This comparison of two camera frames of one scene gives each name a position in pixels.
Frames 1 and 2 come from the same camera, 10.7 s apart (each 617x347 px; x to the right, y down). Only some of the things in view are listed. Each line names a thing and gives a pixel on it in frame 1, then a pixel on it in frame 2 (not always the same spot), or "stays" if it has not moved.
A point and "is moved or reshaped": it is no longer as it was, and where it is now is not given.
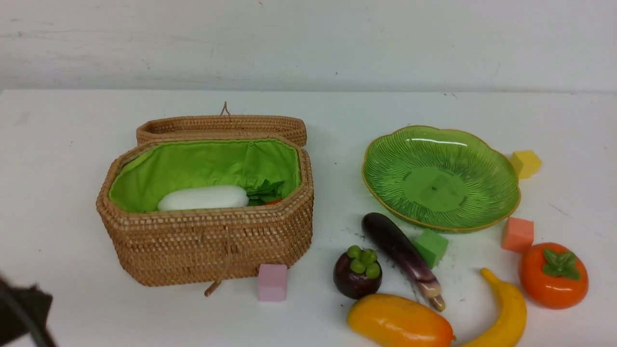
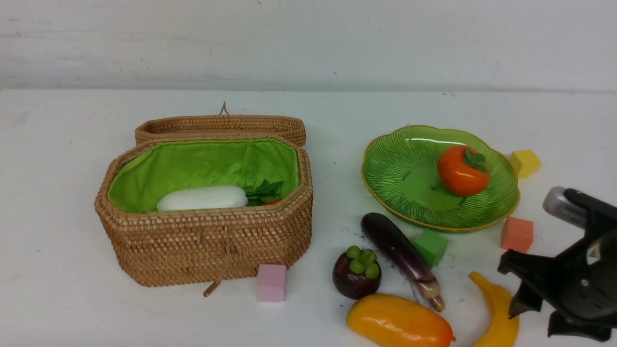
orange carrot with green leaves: (266, 193) stays
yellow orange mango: (387, 320) stays
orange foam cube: (517, 234) stays
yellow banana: (512, 316) is moved or reshaped
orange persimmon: (553, 276) is moved or reshaped
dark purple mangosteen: (357, 273) stays
